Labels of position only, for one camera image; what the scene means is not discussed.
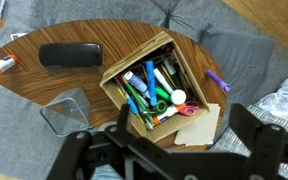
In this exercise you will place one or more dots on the green marker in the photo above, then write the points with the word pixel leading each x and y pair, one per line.
pixel 135 96

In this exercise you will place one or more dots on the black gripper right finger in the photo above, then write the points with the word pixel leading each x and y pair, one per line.
pixel 250 130

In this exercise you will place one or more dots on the white marker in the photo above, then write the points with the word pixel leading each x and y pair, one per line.
pixel 163 81

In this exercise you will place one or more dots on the brown cardboard box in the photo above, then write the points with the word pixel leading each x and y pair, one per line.
pixel 165 131

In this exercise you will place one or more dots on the orange cap glue stick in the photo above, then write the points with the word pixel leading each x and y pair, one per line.
pixel 169 112
pixel 0 66

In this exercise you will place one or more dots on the white round cap bottle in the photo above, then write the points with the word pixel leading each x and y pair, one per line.
pixel 178 97

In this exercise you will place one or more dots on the blue label glue stick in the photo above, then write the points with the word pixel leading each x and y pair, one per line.
pixel 136 82

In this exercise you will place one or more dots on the grey cushion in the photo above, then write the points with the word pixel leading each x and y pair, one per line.
pixel 240 60

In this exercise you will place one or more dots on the blue pen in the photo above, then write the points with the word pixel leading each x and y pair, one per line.
pixel 132 106

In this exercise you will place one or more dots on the black oblong case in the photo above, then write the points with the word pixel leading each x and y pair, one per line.
pixel 70 55

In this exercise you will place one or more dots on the round wooden table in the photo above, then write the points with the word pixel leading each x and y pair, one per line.
pixel 84 33

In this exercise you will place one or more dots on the brown paper sheet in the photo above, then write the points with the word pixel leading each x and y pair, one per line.
pixel 197 130

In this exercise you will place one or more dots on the white floral cloth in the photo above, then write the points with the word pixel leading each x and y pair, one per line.
pixel 284 100

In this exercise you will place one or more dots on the grey patterned pillow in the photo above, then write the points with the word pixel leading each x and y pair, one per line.
pixel 222 145

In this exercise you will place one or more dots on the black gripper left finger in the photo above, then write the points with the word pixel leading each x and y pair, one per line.
pixel 124 120

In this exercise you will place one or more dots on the blue marker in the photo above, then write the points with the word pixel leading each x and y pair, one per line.
pixel 151 83

